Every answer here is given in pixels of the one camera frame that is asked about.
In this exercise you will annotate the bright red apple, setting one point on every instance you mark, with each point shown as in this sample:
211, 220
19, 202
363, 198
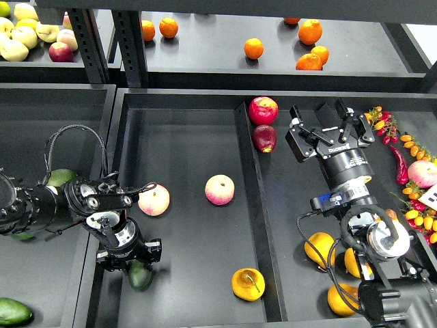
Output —
263, 111

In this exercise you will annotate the pink apple right bin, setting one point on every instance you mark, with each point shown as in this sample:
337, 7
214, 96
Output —
422, 173

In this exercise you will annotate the orange centre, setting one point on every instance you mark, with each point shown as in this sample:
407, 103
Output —
253, 48

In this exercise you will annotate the cherry tomato bunch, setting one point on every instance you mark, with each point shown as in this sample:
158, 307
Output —
421, 217
383, 124

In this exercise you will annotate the yellow pear bottom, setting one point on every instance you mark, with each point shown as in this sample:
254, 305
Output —
337, 304

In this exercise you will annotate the pink apple left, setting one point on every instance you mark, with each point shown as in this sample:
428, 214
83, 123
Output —
154, 202

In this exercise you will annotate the cherry tomato bunch lower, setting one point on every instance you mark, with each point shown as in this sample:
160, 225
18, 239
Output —
421, 217

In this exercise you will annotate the black shelf upright right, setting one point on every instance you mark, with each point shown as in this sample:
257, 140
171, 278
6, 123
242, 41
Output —
129, 35

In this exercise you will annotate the pink apple centre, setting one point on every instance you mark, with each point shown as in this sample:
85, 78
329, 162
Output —
219, 189

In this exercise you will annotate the orange far left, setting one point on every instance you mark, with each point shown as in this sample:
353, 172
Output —
148, 30

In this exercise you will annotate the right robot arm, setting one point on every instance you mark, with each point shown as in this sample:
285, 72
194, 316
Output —
397, 271

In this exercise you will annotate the orange lower right back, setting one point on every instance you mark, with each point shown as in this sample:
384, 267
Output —
322, 52

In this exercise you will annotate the black upper shelf tray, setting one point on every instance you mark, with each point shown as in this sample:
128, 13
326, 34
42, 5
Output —
208, 51

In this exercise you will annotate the green avocado lower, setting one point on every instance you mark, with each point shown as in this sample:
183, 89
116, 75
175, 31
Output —
23, 236

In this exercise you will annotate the pink apple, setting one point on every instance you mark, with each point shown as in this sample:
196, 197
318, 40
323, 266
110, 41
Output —
154, 202
219, 189

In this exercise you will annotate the cherry tomato bunch upper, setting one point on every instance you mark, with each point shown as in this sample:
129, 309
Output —
383, 124

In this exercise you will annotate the pale peach on shelf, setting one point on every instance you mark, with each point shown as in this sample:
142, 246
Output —
67, 36

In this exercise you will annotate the dark red apple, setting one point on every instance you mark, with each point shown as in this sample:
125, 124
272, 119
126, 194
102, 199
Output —
265, 138

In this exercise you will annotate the dark green avocado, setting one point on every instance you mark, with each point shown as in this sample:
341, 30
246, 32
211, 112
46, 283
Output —
139, 276

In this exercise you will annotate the red chili pepper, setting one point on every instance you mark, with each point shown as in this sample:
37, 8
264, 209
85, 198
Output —
402, 168

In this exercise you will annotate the large orange right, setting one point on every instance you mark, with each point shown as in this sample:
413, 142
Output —
310, 31

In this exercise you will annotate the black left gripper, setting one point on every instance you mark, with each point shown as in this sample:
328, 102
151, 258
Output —
124, 246

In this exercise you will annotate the white label card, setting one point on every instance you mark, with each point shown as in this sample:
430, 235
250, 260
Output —
429, 198

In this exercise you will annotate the green avocado bottom left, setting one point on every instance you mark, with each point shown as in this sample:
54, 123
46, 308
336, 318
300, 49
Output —
14, 313

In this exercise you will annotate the yellow pear under arm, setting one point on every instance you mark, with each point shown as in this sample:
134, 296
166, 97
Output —
351, 263

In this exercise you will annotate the black shelf upright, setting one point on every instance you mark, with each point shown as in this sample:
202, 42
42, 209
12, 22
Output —
129, 35
90, 47

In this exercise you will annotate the green avocado top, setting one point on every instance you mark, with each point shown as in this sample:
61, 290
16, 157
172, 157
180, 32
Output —
58, 177

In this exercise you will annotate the black bin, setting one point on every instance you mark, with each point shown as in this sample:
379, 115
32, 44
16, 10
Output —
180, 139
55, 277

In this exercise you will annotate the red apple on shelf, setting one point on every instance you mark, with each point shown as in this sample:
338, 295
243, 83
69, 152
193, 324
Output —
60, 52

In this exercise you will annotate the orange top edge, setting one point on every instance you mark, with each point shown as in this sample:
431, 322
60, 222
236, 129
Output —
291, 20

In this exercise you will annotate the yellow pear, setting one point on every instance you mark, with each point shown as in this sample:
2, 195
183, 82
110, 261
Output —
248, 284
390, 212
318, 248
337, 304

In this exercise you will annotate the black shelf upright left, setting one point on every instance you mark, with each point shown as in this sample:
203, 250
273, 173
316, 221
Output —
90, 47

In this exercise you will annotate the black left bin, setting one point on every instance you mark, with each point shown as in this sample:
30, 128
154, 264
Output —
55, 277

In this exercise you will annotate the orange lower right front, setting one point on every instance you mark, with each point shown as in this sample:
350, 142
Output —
309, 61

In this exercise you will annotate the black centre bin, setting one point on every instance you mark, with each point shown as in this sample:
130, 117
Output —
180, 139

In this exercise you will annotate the orange tomato bunch middle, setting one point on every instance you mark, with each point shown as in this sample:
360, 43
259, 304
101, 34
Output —
418, 151

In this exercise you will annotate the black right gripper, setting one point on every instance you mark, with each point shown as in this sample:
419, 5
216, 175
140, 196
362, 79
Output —
339, 151

